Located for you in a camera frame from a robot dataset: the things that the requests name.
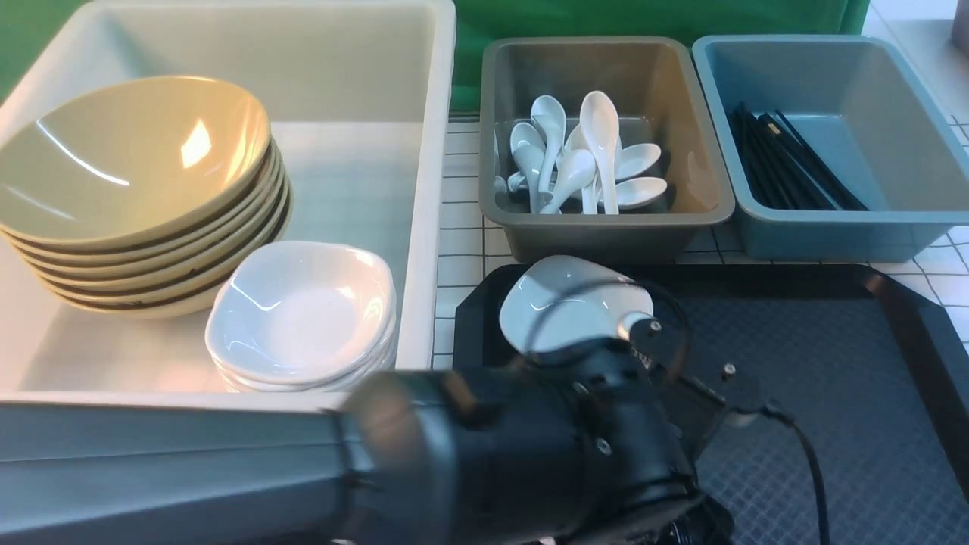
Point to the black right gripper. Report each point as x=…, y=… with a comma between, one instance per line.
x=651, y=420

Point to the white square dish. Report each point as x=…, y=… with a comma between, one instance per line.
x=565, y=308

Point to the yellow noodle bowl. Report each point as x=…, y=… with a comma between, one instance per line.
x=131, y=162

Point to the white soup spoon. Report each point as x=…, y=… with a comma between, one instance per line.
x=598, y=120

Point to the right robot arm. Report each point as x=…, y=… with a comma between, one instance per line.
x=584, y=443

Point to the top stacked yellow bowl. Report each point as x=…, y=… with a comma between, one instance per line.
x=253, y=191

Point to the white spoons in bin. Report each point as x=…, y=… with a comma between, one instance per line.
x=554, y=165

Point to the black plastic serving tray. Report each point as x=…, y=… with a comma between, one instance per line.
x=874, y=374

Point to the black chopsticks in bin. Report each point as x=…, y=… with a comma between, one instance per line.
x=782, y=169

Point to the top stacked white dish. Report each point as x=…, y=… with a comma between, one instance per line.
x=298, y=312

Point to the stack of white dishes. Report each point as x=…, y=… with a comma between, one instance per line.
x=382, y=359

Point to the grey-brown spoon bin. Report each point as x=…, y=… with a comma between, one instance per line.
x=659, y=100

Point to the blue-grey chopstick bin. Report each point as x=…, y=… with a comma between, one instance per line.
x=862, y=108

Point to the stack of yellow bowls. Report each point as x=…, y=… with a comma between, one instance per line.
x=188, y=278

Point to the green backdrop cloth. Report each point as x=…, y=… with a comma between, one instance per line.
x=28, y=26

